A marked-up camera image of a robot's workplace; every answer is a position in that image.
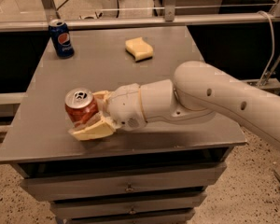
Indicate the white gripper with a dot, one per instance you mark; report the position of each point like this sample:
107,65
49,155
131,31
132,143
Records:
125,105

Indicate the red coke can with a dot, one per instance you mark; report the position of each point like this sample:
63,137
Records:
80,105

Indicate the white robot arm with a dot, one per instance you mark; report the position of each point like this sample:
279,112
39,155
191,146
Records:
194,94

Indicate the blue pepsi can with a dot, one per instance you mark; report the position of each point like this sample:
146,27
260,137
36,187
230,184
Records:
60,36

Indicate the yellow sponge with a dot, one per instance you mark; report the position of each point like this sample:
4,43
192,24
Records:
139,48

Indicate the grey drawer cabinet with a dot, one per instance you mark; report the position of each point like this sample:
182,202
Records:
38,144

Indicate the top grey drawer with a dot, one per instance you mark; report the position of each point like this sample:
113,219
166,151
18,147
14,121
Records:
129,181

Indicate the grey drawer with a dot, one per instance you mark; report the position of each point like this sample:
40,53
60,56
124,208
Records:
158,217
129,205
129,181

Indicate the middle grey drawer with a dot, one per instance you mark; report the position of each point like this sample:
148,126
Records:
129,205

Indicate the bottom grey drawer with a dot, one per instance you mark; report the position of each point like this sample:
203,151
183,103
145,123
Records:
158,217

